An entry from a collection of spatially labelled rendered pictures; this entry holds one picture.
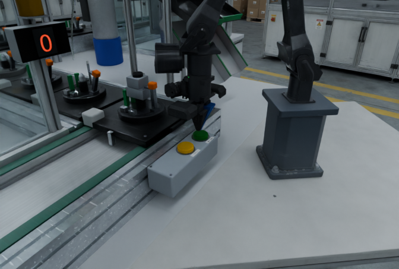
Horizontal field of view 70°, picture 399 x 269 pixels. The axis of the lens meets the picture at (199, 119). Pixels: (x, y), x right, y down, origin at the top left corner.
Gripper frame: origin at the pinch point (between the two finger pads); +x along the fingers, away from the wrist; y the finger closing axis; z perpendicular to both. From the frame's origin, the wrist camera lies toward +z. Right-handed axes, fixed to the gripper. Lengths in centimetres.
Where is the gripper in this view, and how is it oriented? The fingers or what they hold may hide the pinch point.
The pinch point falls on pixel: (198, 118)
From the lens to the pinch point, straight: 72.5
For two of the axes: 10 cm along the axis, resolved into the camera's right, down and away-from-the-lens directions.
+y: -5.2, 3.8, -7.7
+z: -8.6, -2.4, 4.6
